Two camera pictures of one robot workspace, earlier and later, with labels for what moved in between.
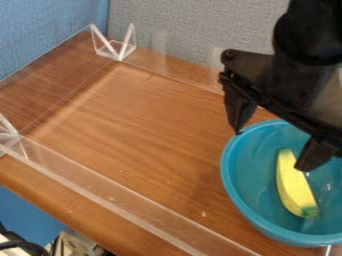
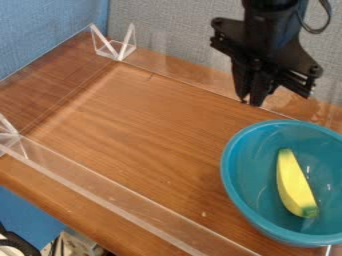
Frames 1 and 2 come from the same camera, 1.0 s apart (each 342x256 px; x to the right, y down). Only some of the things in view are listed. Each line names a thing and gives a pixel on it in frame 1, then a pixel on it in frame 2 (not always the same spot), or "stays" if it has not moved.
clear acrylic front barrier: (117, 198) stays
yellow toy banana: (295, 185) stays
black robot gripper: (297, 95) -> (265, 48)
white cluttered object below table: (73, 244) stays
